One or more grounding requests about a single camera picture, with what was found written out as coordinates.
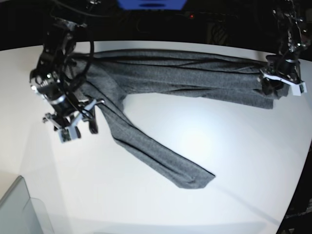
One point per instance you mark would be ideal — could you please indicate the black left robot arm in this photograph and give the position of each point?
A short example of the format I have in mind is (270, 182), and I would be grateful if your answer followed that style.
(293, 40)

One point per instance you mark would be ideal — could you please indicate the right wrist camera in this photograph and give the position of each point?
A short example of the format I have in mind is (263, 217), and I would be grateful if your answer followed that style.
(68, 134)

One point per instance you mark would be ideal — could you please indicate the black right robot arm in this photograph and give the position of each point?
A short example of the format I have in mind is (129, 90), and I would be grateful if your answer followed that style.
(49, 79)

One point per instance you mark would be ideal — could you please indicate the blue box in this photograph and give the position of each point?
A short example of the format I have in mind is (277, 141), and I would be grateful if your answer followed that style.
(151, 4)

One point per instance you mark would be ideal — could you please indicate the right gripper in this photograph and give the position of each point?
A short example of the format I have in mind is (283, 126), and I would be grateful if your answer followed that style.
(67, 107)

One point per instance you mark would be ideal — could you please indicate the grey t-shirt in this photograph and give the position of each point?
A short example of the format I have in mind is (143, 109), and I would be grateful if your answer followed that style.
(114, 75)

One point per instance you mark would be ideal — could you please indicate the black power strip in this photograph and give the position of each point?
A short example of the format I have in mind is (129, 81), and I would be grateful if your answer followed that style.
(209, 16)

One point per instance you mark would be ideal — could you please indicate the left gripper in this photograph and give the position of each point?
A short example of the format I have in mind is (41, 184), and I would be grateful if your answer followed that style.
(279, 69)

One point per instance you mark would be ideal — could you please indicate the grey tray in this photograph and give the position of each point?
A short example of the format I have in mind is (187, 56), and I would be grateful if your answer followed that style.
(22, 214)

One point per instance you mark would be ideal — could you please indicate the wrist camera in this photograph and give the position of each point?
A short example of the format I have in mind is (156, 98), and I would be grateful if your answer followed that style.
(298, 89)
(68, 134)

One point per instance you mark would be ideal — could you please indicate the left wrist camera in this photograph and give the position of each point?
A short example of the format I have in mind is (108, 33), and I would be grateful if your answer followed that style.
(298, 89)

